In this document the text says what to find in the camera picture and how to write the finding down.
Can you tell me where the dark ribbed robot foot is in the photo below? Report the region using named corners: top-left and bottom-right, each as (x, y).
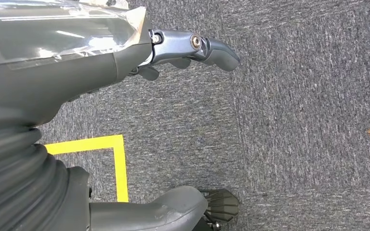
top-left (200, 189), bottom-right (240, 231)

